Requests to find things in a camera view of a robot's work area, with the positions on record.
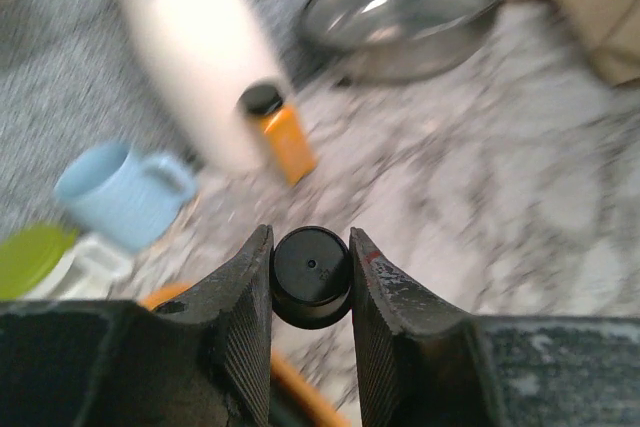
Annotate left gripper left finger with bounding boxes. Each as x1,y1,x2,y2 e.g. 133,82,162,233
1,225,273,426

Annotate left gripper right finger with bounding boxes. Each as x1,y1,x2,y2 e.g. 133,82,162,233
349,228,639,426

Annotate orange plastic storage basket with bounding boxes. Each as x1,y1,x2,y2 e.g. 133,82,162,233
139,282,351,427

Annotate black capsule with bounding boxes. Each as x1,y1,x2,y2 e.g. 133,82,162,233
270,226,353,330

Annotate light blue mug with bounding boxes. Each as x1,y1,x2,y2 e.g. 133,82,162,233
54,141,198,253

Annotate green lid white cup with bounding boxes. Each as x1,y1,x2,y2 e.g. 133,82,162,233
1,223,134,300

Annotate orange spice bottle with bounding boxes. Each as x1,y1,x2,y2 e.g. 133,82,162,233
240,83,316,185

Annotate white thermos jug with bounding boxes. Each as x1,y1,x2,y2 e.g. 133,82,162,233
119,0,289,172

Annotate steel pot with lid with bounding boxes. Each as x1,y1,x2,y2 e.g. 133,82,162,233
297,0,503,84

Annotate cardboard pieces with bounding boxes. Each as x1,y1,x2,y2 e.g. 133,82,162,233
554,0,639,86

